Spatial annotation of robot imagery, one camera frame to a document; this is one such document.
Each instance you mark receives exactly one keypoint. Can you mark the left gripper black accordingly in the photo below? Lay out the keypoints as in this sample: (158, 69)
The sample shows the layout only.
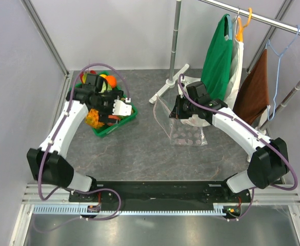
(111, 95)

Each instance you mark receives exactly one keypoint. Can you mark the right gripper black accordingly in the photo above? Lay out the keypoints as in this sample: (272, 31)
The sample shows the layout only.
(177, 113)

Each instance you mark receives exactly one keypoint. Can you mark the toy pineapple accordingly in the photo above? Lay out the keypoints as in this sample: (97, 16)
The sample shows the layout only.
(92, 119)

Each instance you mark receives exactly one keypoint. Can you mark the peach fruit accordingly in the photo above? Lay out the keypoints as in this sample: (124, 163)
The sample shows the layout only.
(113, 119)

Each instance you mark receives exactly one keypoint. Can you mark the clear zip top bag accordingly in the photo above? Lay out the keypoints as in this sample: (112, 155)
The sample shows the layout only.
(178, 132)

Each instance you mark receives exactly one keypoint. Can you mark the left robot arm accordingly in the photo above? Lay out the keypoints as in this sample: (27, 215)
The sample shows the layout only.
(48, 163)

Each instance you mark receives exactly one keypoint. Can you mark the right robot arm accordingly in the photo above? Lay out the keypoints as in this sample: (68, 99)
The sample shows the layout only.
(268, 157)

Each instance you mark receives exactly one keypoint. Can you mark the green cabbage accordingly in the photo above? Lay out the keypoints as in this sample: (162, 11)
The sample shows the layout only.
(106, 87)

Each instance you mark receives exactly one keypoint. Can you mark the orange fruit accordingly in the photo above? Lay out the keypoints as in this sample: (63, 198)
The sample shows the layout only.
(111, 80)

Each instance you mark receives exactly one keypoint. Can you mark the green plastic tray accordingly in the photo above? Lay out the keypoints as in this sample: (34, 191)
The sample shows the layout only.
(102, 129)

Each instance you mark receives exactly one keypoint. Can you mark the clothes rack stand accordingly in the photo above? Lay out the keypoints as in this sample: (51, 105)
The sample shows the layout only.
(274, 23)

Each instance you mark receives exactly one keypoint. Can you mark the green shirt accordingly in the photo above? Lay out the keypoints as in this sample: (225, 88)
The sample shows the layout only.
(216, 69)

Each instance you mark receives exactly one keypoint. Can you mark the white shirt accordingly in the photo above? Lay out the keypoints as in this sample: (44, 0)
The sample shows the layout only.
(206, 98)

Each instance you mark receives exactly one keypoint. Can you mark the brown towel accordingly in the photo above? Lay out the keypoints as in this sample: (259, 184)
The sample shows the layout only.
(253, 96)

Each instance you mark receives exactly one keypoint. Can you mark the orange hanger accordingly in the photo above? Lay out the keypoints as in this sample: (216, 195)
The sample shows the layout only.
(241, 27)

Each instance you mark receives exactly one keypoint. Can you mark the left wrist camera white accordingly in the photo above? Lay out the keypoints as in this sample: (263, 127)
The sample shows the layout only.
(121, 108)

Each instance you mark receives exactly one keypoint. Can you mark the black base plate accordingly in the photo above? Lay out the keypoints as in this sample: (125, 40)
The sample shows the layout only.
(162, 194)

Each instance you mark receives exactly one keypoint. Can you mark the slotted cable duct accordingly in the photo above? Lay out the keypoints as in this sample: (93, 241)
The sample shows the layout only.
(87, 209)

